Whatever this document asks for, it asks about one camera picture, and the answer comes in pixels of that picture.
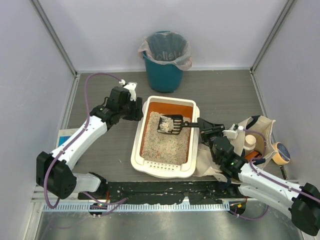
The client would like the cat litter sand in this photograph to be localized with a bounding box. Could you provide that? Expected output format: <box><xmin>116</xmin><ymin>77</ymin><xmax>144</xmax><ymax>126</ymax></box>
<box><xmin>140</xmin><ymin>111</ymin><xmax>191</xmax><ymax>165</ymax></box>

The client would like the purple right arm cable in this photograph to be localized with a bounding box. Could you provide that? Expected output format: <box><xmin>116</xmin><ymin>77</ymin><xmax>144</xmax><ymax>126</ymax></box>
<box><xmin>241</xmin><ymin>128</ymin><xmax>320</xmax><ymax>221</ymax></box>

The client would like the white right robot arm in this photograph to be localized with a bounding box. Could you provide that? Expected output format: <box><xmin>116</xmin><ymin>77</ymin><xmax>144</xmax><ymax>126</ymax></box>
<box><xmin>197</xmin><ymin>115</ymin><xmax>320</xmax><ymax>236</ymax></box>

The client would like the clear plastic bin liner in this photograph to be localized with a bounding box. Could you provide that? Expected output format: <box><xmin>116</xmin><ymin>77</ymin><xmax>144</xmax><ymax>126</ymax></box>
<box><xmin>138</xmin><ymin>31</ymin><xmax>192</xmax><ymax>71</ymax></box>

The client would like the litter clump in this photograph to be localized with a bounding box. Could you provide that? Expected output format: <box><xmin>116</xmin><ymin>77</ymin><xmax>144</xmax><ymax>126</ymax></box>
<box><xmin>157</xmin><ymin>116</ymin><xmax>174</xmax><ymax>133</ymax></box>

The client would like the teal trash bin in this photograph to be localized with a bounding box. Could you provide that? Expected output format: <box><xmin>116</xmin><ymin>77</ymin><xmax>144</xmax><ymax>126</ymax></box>
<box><xmin>141</xmin><ymin>30</ymin><xmax>185</xmax><ymax>94</ymax></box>

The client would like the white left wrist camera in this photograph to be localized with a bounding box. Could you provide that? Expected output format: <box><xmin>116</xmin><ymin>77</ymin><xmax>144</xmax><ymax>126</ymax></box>
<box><xmin>119</xmin><ymin>79</ymin><xmax>138</xmax><ymax>102</ymax></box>

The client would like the black litter scoop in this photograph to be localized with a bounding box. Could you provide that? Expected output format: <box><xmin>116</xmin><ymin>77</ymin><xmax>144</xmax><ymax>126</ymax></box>
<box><xmin>157</xmin><ymin>114</ymin><xmax>199</xmax><ymax>136</ymax></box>

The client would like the white orange litter box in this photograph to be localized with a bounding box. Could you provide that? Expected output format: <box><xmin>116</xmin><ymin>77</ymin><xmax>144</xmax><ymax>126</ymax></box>
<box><xmin>130</xmin><ymin>95</ymin><xmax>200</xmax><ymax>179</ymax></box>

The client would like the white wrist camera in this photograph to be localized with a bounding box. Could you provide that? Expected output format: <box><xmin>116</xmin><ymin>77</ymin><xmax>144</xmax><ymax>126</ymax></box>
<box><xmin>119</xmin><ymin>79</ymin><xmax>138</xmax><ymax>102</ymax></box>
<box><xmin>222</xmin><ymin>124</ymin><xmax>245</xmax><ymax>140</ymax></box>

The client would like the masking tape roll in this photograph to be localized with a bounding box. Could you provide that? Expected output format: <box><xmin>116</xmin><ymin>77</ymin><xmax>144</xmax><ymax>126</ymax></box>
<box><xmin>272</xmin><ymin>142</ymin><xmax>291</xmax><ymax>166</ymax></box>

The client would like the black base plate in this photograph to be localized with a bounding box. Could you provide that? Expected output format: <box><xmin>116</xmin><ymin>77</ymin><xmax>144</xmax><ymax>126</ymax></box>
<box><xmin>77</xmin><ymin>180</ymin><xmax>251</xmax><ymax>205</ymax></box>

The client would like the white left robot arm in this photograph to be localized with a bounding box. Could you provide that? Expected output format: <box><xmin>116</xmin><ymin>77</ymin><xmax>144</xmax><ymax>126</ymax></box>
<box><xmin>36</xmin><ymin>82</ymin><xmax>143</xmax><ymax>200</ymax></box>

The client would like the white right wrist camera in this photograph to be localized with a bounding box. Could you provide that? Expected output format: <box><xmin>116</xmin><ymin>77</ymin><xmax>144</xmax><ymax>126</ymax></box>
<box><xmin>222</xmin><ymin>124</ymin><xmax>245</xmax><ymax>140</ymax></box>

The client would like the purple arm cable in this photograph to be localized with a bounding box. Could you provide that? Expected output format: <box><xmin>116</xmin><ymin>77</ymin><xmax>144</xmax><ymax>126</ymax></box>
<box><xmin>241</xmin><ymin>128</ymin><xmax>320</xmax><ymax>221</ymax></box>
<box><xmin>43</xmin><ymin>72</ymin><xmax>130</xmax><ymax>217</ymax></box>

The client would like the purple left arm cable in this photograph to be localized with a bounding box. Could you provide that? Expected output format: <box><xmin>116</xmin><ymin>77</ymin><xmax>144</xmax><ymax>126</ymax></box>
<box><xmin>43</xmin><ymin>72</ymin><xmax>130</xmax><ymax>217</ymax></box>

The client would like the blue white box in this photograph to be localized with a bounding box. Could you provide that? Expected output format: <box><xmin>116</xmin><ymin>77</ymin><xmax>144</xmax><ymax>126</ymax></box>
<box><xmin>55</xmin><ymin>128</ymin><xmax>78</xmax><ymax>148</ymax></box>

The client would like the white slotted cable duct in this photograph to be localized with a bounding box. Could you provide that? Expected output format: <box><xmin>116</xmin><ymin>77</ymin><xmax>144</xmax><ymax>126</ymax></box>
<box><xmin>42</xmin><ymin>201</ymin><xmax>230</xmax><ymax>213</ymax></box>

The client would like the beige canvas tote bag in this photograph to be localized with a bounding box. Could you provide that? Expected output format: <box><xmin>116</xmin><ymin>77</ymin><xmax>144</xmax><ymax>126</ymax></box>
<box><xmin>193</xmin><ymin>115</ymin><xmax>276</xmax><ymax>183</ymax></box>

